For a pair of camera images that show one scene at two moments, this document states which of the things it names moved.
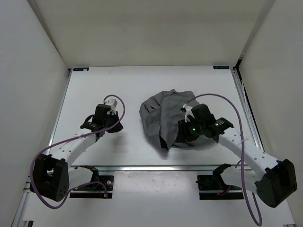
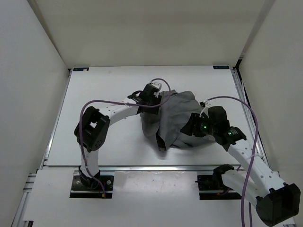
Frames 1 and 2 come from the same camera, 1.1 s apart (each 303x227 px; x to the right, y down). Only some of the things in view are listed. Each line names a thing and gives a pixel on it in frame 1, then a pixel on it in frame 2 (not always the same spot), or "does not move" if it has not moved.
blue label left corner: [80, 69] does not move
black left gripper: [118, 128] → [154, 110]
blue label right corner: [221, 67] does not move
